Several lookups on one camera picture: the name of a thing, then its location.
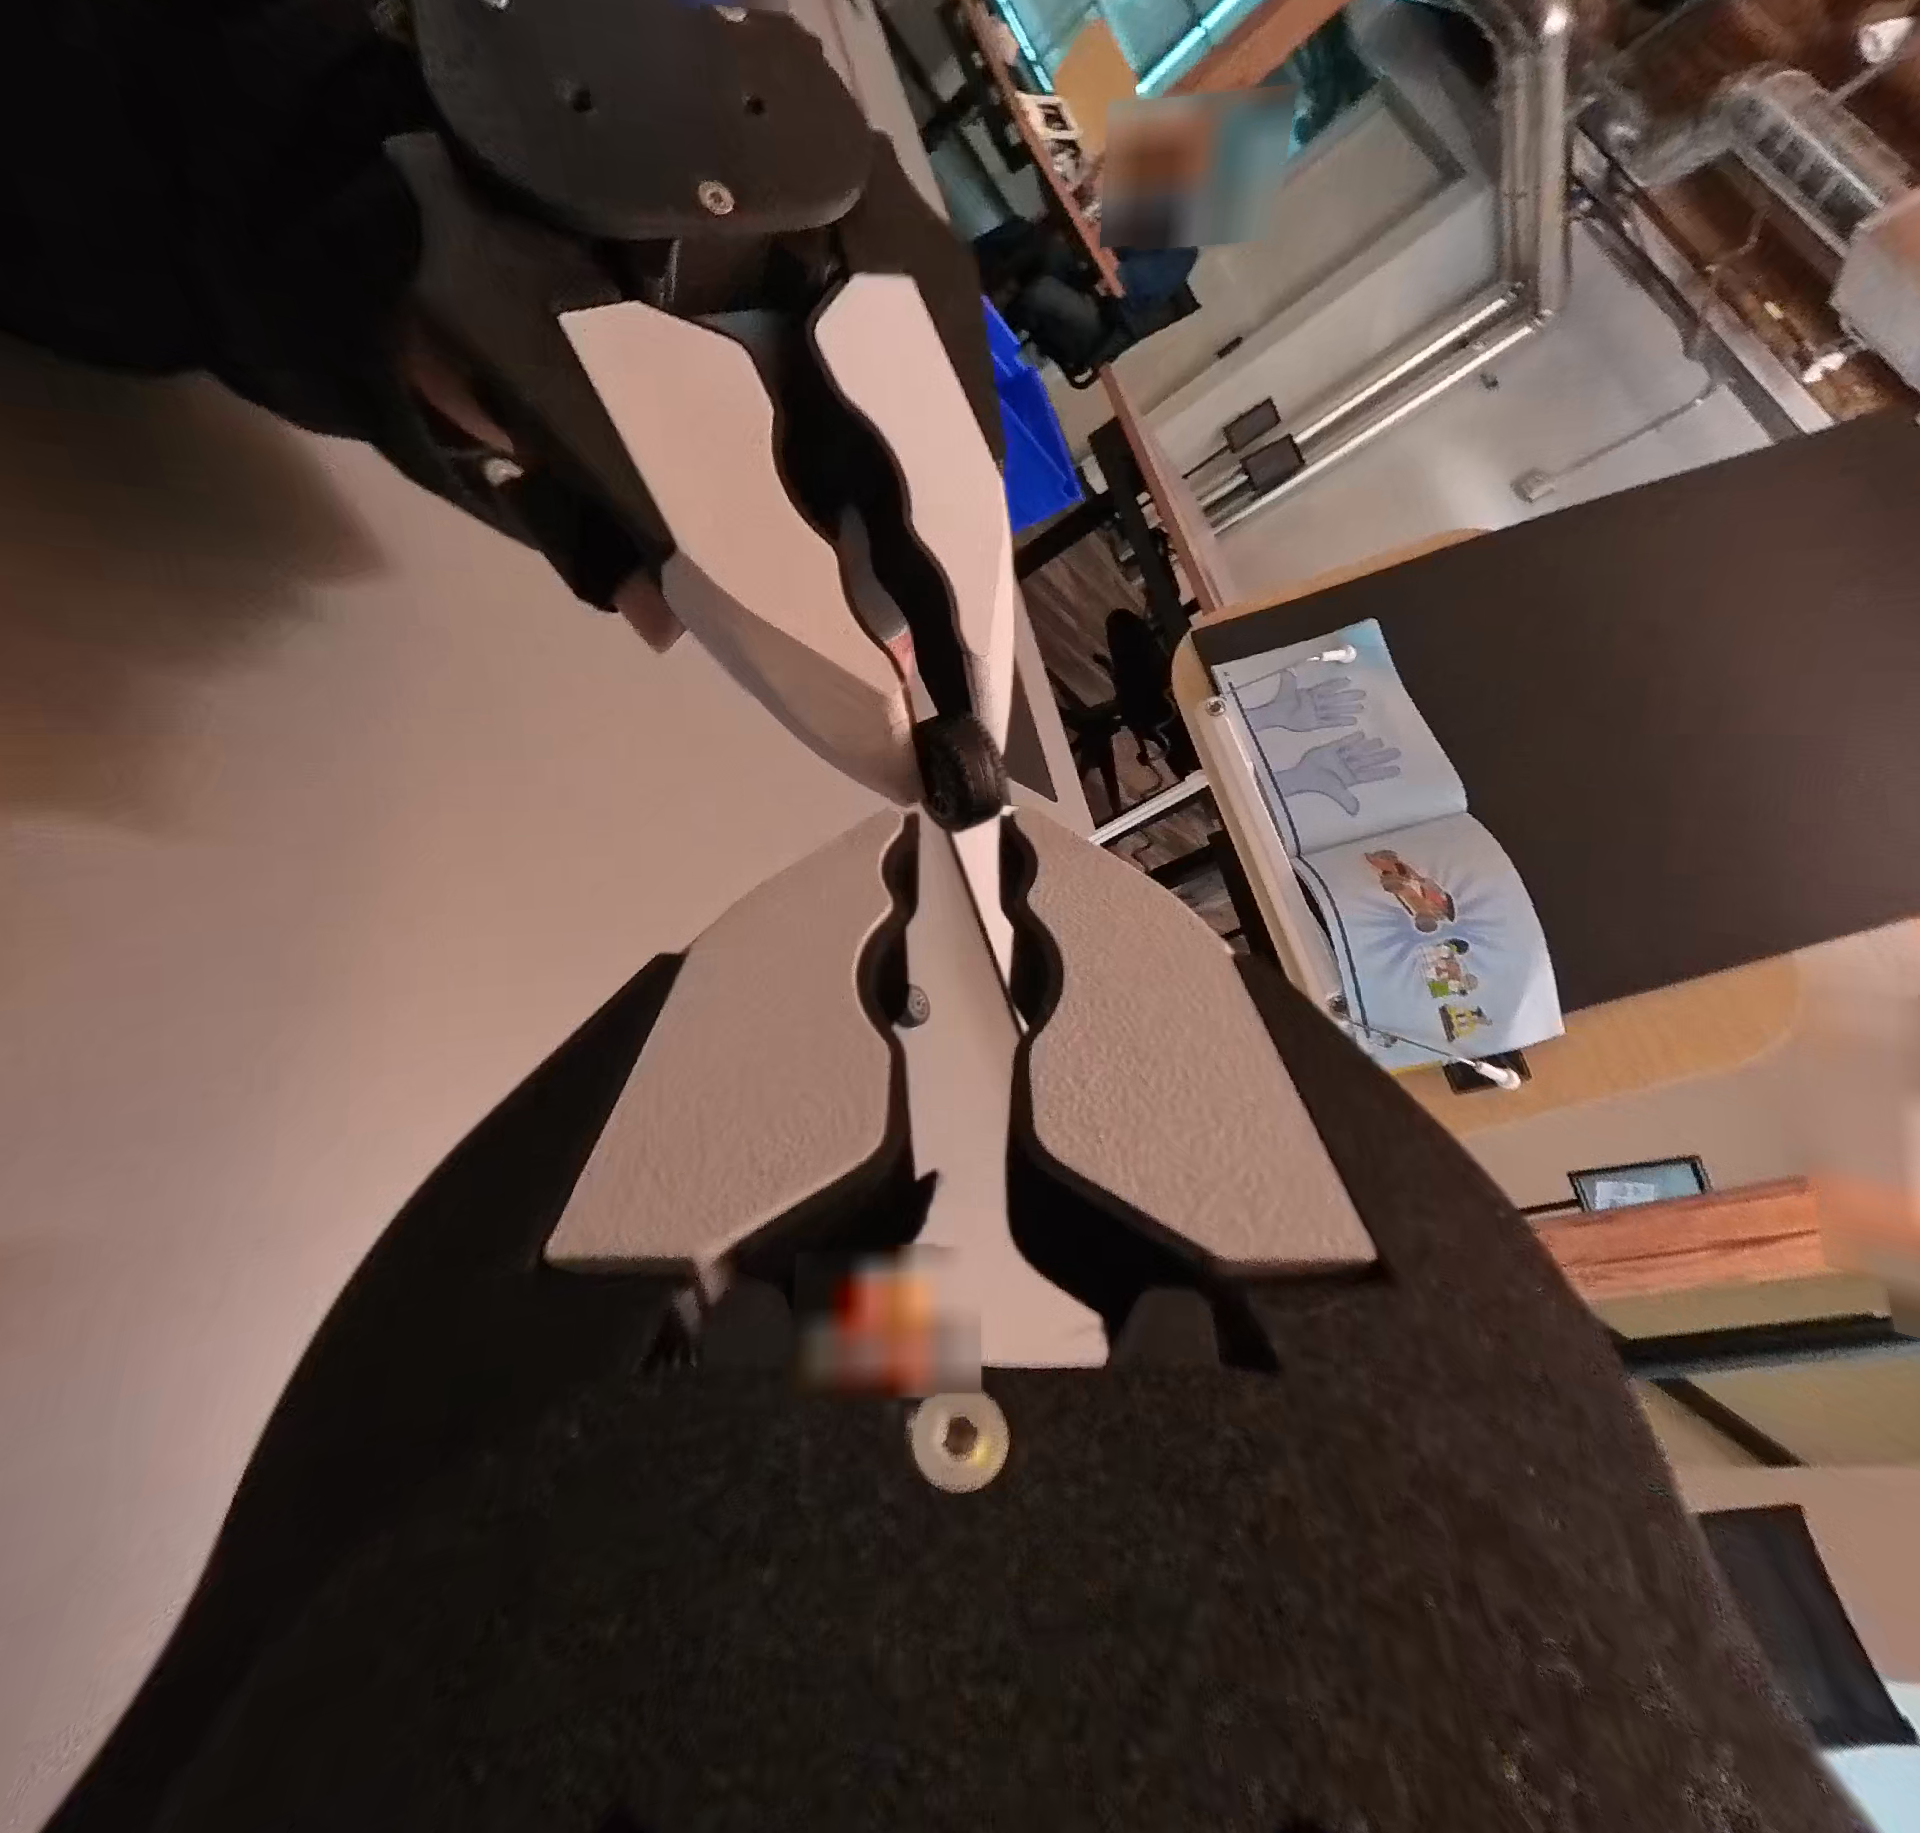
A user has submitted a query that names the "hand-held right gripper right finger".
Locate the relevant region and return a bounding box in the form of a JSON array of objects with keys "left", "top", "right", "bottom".
[{"left": 1007, "top": 821, "right": 1376, "bottom": 1312}]

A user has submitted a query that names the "small black lego piece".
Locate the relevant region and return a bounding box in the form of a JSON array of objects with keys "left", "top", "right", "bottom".
[{"left": 919, "top": 718, "right": 1007, "bottom": 832}]

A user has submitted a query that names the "open instruction booklet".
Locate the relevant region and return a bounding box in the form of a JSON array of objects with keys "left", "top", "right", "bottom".
[{"left": 1216, "top": 620, "right": 1565, "bottom": 1067}]

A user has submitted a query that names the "wooden desk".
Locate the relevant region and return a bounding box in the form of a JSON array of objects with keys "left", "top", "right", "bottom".
[
  {"left": 1530, "top": 1167, "right": 1920, "bottom": 1312},
  {"left": 947, "top": 0, "right": 1145, "bottom": 304}
]

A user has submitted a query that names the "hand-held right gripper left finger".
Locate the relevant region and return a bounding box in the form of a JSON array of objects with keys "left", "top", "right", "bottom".
[{"left": 546, "top": 815, "right": 912, "bottom": 1312}]

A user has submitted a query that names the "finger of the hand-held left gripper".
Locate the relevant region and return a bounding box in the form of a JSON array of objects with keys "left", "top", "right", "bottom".
[
  {"left": 565, "top": 304, "right": 919, "bottom": 815},
  {"left": 804, "top": 277, "right": 1023, "bottom": 785}
]

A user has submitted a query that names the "person's left hand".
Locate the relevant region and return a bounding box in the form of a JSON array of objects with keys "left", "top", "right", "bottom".
[{"left": 610, "top": 568, "right": 685, "bottom": 656}]

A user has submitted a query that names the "black office chair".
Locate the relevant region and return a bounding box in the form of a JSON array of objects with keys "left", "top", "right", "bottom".
[{"left": 1086, "top": 610, "right": 1202, "bottom": 815}]

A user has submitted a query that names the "blue plastic bin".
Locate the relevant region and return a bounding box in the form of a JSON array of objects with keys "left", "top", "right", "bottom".
[{"left": 979, "top": 291, "right": 1091, "bottom": 553}]

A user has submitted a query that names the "small dark screen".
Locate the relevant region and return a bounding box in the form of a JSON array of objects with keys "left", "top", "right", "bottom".
[{"left": 1565, "top": 1156, "right": 1720, "bottom": 1219}]

